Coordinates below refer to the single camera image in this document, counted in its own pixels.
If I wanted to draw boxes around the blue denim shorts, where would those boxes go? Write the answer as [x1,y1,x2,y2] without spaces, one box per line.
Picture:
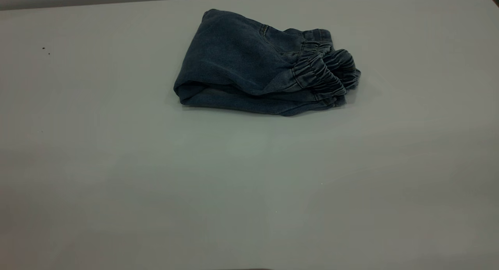
[173,9,361,117]

